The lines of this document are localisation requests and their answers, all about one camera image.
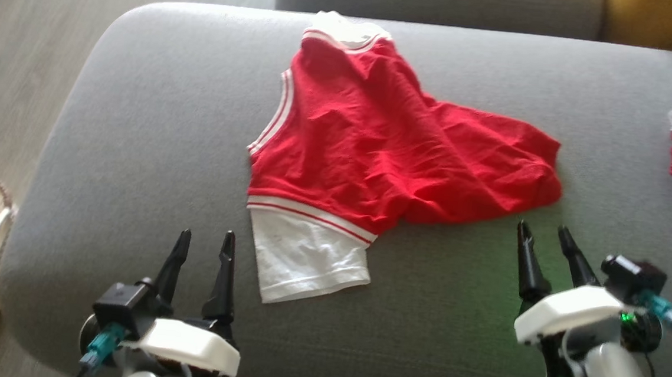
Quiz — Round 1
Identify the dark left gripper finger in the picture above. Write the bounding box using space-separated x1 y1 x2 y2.
201 229 242 327
152 227 194 307

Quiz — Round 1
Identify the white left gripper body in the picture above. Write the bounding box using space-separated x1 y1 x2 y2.
121 311 244 377

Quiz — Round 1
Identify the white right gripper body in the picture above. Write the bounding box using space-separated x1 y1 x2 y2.
512 280 638 355

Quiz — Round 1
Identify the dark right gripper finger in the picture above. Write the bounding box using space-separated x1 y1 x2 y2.
553 225 606 291
511 219 557 306

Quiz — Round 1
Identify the red white basketball jersey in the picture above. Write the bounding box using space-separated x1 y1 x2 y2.
236 5 574 324

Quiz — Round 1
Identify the grey sofa seat cushion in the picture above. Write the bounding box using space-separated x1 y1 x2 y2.
0 0 672 377

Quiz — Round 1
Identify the yellow sofa cushion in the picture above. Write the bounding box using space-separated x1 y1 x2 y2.
599 0 672 54

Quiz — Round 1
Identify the grey sofa back cushion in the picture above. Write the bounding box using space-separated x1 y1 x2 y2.
273 0 608 42

